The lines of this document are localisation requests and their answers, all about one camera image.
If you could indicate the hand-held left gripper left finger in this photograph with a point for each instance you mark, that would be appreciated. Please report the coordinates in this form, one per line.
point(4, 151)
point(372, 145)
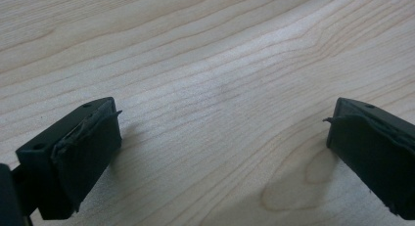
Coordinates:
point(70, 157)

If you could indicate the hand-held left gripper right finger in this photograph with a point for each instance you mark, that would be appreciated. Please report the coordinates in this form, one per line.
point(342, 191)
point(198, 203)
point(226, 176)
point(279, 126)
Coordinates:
point(375, 147)

